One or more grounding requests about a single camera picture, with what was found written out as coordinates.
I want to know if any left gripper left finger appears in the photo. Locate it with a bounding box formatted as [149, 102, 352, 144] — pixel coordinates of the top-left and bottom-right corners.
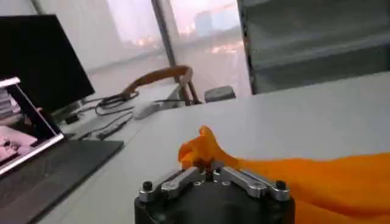
[138, 159, 211, 204]

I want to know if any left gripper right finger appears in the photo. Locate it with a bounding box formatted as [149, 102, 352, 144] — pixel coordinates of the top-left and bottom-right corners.
[211, 165, 291, 202]

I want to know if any orange shirt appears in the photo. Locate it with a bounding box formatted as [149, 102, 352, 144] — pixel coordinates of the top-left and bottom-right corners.
[177, 125, 390, 224]

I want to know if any grey round stool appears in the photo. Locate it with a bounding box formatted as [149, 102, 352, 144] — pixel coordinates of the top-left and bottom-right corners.
[204, 85, 237, 103]

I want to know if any brown wooden chair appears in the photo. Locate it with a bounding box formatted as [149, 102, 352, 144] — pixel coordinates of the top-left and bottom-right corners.
[121, 65, 202, 107]

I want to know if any dark grey laptop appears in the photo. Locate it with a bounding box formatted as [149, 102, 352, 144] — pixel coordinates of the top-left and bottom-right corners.
[0, 77, 126, 224]

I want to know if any black monitor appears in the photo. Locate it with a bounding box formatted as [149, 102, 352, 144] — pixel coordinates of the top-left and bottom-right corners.
[0, 14, 96, 123]

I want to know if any black dongle with cable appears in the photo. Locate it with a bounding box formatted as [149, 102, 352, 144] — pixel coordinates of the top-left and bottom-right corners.
[76, 111, 135, 142]

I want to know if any coiled black cable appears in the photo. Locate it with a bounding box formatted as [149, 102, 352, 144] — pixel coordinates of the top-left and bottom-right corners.
[81, 90, 141, 117]

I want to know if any dark window post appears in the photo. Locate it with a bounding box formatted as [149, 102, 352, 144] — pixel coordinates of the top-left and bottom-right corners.
[151, 0, 184, 85]

